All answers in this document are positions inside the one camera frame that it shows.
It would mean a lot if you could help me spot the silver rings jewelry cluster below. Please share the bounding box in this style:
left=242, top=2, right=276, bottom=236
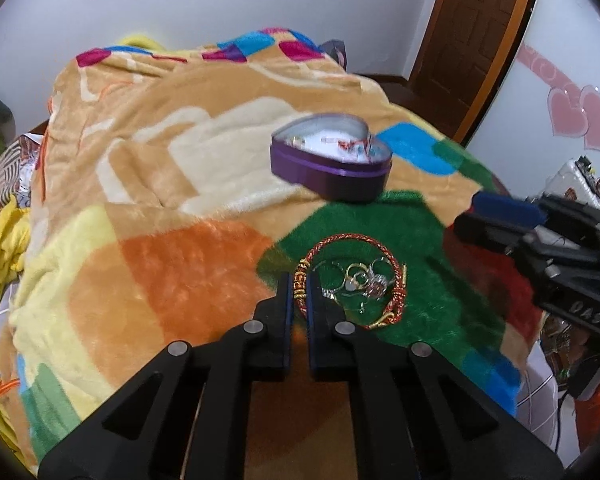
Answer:
left=314, top=257, right=396, bottom=314

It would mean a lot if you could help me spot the red gold braided bracelet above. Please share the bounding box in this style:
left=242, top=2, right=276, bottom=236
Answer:
left=292, top=233, right=408, bottom=331

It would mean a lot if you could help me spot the purple heart-shaped tin box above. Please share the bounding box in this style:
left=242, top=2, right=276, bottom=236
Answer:
left=270, top=113, right=392, bottom=203

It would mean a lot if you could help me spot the brown wooden door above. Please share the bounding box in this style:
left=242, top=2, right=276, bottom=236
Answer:
left=408, top=0, right=531, bottom=143

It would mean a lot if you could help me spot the purple bag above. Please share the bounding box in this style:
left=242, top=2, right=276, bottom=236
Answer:
left=320, top=39, right=348, bottom=70

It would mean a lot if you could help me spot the colourful plush blanket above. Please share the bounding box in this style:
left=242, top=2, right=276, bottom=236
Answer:
left=0, top=28, right=541, bottom=469

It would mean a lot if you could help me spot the yellow pillow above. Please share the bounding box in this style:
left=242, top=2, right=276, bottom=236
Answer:
left=118, top=34, right=166, bottom=52

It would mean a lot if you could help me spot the pink heart wall sticker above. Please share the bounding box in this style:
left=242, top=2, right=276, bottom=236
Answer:
left=516, top=44, right=600, bottom=152

